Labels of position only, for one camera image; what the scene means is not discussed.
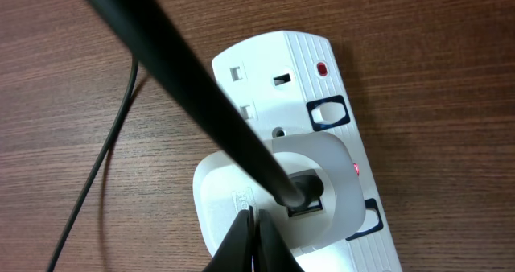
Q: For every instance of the white power strip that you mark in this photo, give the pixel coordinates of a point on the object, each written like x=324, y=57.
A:
x=287, y=83

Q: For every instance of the white charger plug adapter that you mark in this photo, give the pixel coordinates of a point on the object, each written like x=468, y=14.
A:
x=221, y=189

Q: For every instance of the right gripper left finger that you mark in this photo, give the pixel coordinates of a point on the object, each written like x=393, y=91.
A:
x=235, y=251

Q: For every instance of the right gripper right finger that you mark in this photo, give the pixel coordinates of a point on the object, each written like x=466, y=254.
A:
x=271, y=251

